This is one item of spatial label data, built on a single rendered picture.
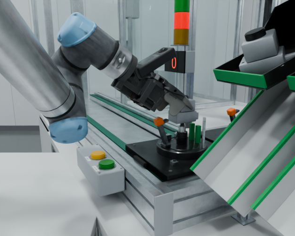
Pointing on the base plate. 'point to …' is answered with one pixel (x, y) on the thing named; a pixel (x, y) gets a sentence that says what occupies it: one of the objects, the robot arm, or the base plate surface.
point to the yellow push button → (98, 154)
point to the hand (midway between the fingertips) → (184, 102)
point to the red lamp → (181, 20)
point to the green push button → (106, 164)
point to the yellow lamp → (180, 36)
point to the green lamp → (181, 6)
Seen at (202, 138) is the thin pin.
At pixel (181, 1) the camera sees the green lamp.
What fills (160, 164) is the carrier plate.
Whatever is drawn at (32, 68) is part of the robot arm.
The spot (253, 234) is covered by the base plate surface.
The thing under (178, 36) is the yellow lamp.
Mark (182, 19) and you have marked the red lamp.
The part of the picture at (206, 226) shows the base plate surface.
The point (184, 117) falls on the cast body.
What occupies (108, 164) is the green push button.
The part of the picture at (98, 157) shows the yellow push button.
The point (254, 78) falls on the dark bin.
